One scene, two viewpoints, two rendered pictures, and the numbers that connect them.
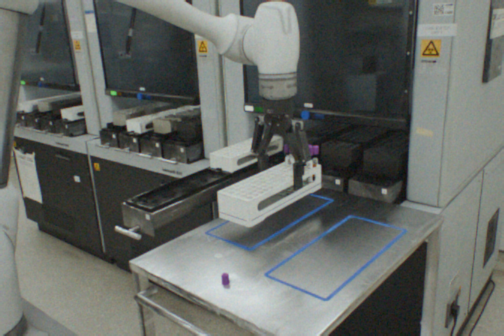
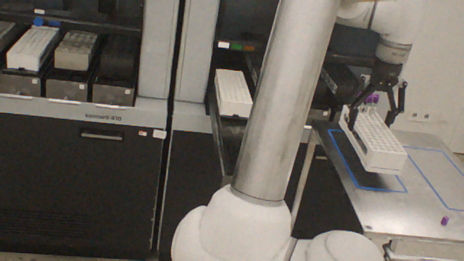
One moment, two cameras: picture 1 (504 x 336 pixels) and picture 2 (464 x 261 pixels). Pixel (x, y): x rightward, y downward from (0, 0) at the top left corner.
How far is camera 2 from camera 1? 1.35 m
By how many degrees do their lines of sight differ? 46
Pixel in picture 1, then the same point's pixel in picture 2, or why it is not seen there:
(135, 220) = not seen: hidden behind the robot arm
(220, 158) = (238, 105)
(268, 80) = (403, 49)
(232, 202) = (390, 157)
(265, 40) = (415, 18)
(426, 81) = not seen: hidden behind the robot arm
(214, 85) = (170, 17)
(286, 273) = (454, 203)
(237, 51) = (362, 18)
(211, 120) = (159, 54)
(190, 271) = (412, 222)
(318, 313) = not seen: outside the picture
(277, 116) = (388, 77)
